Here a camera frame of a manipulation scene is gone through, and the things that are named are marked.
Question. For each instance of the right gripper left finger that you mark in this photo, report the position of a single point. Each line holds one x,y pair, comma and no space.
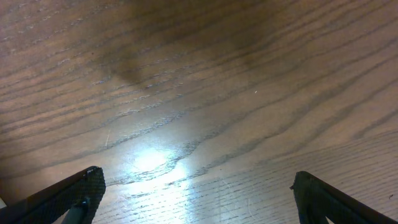
77,198

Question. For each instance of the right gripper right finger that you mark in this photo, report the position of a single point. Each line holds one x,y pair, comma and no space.
318,202

